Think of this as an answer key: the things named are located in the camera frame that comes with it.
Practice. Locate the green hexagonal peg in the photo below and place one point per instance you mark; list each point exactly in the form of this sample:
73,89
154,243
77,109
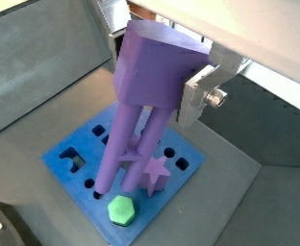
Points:
121,210

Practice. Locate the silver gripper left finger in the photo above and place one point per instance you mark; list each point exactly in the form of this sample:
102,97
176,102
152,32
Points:
112,15

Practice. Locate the purple star prism peg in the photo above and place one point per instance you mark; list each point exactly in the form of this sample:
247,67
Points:
154,176

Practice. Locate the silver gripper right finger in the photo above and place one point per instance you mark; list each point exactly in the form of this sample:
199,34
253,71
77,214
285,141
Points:
200,90

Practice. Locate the purple three prong object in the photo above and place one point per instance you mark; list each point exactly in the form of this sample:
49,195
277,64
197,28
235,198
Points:
157,59

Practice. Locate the black curved fixture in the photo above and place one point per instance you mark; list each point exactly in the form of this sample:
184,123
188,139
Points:
14,232

